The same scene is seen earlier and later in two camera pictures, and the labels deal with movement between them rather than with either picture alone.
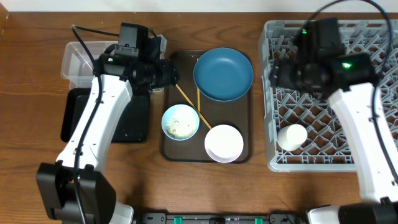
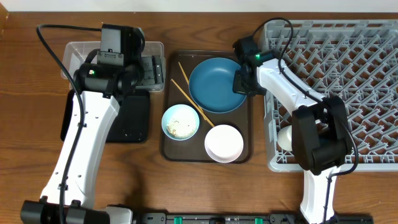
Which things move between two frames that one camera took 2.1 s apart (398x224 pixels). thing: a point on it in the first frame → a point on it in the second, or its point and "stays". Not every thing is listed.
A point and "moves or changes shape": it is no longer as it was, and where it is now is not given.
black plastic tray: (134, 126) stays
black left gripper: (168, 69) → (153, 70)
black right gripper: (278, 75) → (241, 83)
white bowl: (224, 143) stays
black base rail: (221, 218) stays
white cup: (291, 137) stays
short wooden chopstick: (198, 99) → (188, 82)
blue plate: (222, 74) moves or changes shape
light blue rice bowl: (180, 122) stays
